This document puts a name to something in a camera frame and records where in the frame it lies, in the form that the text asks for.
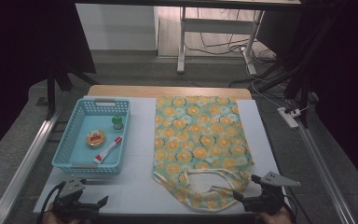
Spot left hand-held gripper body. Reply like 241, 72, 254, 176
50, 177, 101, 223

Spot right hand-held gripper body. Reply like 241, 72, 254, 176
243, 171, 302, 216

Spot red and white tube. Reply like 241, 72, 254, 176
92, 135, 124, 165

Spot round yellow tin red label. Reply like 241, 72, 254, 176
86, 129, 107, 148

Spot blue plastic basket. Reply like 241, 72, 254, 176
51, 97, 131, 175

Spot small green-capped bottle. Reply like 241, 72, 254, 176
111, 115, 125, 131

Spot orange print cloth bag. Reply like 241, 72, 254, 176
152, 95, 255, 213

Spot person's right hand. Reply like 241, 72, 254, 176
255, 207, 293, 224

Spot person's left hand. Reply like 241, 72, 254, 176
41, 211, 83, 224

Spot white power strip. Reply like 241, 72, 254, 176
277, 106, 302, 130

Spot black metal stand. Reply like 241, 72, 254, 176
255, 8, 339, 129
45, 62, 101, 120

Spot dark curtain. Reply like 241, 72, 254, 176
292, 0, 358, 194
0, 0, 97, 162

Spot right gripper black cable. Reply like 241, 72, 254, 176
283, 192, 306, 224

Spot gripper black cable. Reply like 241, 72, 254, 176
283, 192, 306, 224
38, 181, 66, 224

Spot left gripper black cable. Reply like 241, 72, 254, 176
38, 181, 66, 224

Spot aluminium rail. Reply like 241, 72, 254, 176
0, 106, 64, 224
296, 120, 357, 224

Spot white floor cable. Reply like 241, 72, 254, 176
245, 62, 310, 115

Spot tangled black floor cables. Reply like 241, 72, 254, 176
185, 8, 278, 60

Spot white desk frame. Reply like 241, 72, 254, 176
74, 0, 302, 76

